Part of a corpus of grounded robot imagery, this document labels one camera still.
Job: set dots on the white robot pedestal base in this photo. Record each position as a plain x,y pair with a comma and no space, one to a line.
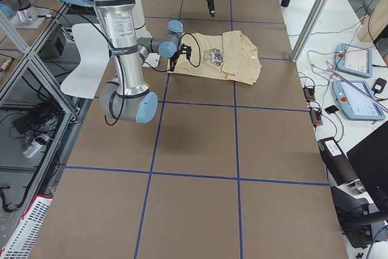
140,29

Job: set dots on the black monitor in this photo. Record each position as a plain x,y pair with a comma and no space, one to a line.
369,160

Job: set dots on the white curved plastic sheet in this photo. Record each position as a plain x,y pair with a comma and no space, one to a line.
93,49

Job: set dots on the blue teach pendant far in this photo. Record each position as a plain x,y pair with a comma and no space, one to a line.
353,60

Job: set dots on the blue teach pendant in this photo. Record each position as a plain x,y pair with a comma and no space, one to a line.
355,101
353,60

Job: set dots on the yellow long sleeve shirt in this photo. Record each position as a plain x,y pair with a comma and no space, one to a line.
230,56

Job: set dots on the blue teach pendant near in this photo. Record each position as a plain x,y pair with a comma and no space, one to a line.
355,101

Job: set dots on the white power strip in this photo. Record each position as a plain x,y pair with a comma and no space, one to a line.
32,149

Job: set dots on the aluminium frame post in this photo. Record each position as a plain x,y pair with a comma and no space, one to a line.
311,21

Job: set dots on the white plastic basket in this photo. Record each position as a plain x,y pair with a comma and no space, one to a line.
24,237

